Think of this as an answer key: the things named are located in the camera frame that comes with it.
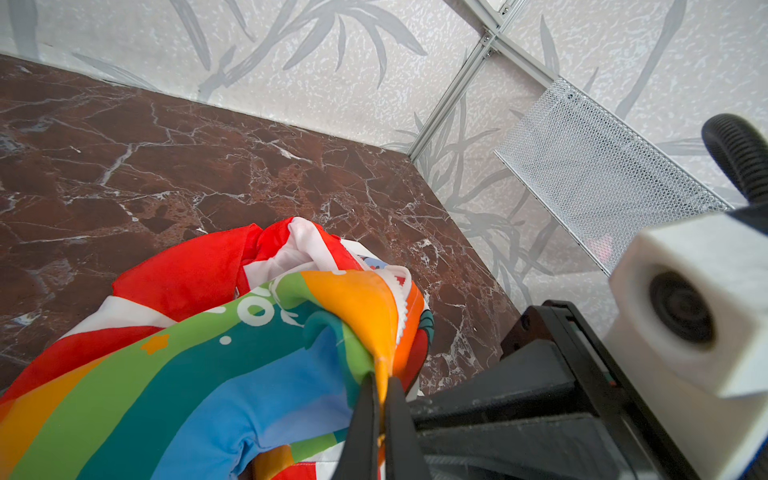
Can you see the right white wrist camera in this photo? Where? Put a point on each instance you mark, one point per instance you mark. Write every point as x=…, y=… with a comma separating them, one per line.
x=691, y=335

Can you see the pink object in basket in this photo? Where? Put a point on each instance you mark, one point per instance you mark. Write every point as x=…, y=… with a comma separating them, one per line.
x=602, y=249

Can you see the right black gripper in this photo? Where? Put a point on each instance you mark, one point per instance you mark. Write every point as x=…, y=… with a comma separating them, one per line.
x=621, y=440

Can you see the white wire mesh basket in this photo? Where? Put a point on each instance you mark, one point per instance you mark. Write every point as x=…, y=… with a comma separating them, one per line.
x=596, y=175

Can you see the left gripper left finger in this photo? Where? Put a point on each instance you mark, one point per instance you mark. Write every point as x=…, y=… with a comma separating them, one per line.
x=359, y=457

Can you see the colourful rainbow kids jacket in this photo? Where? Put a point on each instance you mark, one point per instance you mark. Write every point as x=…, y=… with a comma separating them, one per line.
x=242, y=350

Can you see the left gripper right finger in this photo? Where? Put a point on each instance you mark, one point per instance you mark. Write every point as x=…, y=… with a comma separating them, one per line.
x=404, y=459

